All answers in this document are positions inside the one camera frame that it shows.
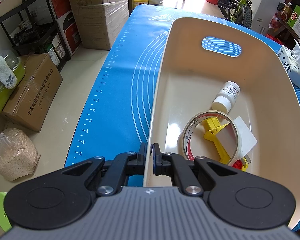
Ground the green plastic stool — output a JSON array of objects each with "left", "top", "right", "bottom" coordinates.
[{"left": 0, "top": 192, "right": 13, "bottom": 233}]

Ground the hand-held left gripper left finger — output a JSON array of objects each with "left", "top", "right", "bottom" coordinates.
[{"left": 62, "top": 142, "right": 149, "bottom": 197}]

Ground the white fluffy cloth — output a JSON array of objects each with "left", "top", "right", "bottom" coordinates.
[{"left": 0, "top": 53, "right": 18, "bottom": 89}]

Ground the green lidded container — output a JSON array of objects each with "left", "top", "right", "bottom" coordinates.
[{"left": 0, "top": 51, "right": 26, "bottom": 116}]

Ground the white power adapter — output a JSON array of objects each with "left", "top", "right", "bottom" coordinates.
[{"left": 215, "top": 116, "right": 258, "bottom": 168}]

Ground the white chest freezer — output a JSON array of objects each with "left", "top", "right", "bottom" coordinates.
[{"left": 251, "top": 0, "right": 294, "bottom": 34}]

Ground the beige plastic storage basket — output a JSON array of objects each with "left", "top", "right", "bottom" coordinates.
[{"left": 142, "top": 17, "right": 300, "bottom": 231}]

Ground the green and black bicycle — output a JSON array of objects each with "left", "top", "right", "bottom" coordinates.
[{"left": 217, "top": 0, "right": 262, "bottom": 28}]

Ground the yellow plastic tool red knob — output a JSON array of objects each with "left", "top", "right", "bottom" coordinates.
[{"left": 203, "top": 117, "right": 248, "bottom": 172}]

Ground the blue silicone baking mat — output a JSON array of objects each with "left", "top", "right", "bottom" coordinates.
[{"left": 71, "top": 4, "right": 300, "bottom": 231}]

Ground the plastic wrapped cardboard box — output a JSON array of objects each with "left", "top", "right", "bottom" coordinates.
[{"left": 74, "top": 0, "right": 129, "bottom": 51}]

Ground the printed cardboard box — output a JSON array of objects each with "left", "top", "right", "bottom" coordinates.
[{"left": 1, "top": 53, "right": 64, "bottom": 133}]

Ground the clear bag of sawdust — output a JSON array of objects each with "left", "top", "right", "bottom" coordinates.
[{"left": 0, "top": 128, "right": 41, "bottom": 181}]

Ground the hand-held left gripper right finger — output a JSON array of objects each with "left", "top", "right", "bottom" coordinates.
[{"left": 151, "top": 143, "right": 242, "bottom": 196}]

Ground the white tape roll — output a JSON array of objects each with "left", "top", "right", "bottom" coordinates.
[{"left": 182, "top": 110, "right": 242, "bottom": 167}]

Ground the white tissue pack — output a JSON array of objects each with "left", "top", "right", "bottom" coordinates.
[{"left": 276, "top": 45, "right": 300, "bottom": 88}]

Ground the black shelf cart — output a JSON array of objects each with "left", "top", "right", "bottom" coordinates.
[{"left": 0, "top": 0, "right": 72, "bottom": 73}]

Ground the small white bottle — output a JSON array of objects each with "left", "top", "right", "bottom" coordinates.
[{"left": 212, "top": 81, "right": 241, "bottom": 113}]

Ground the red and white appliance box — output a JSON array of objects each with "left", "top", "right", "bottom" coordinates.
[{"left": 57, "top": 10, "right": 82, "bottom": 56}]

